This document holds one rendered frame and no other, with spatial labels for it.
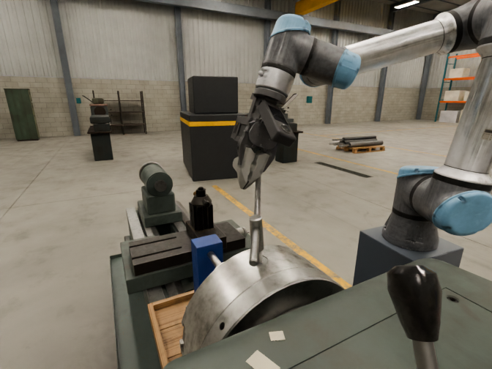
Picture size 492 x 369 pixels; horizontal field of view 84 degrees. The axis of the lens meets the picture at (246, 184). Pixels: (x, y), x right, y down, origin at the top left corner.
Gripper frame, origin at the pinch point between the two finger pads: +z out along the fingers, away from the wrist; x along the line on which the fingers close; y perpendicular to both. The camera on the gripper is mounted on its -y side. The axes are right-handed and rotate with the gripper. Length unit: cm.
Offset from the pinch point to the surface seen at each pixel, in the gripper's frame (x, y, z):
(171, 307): -3, 23, 47
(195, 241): -2.2, 20.3, 23.1
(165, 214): -13, 91, 40
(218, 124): -168, 439, -35
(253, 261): 8.6, -22.3, 6.7
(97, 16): 103, 1405, -337
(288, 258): -4.2, -15.3, 9.1
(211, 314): 8.6, -16.7, 19.0
